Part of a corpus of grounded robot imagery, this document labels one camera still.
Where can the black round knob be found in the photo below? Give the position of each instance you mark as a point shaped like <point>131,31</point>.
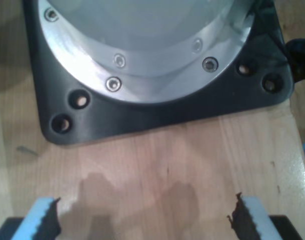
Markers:
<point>301,62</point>

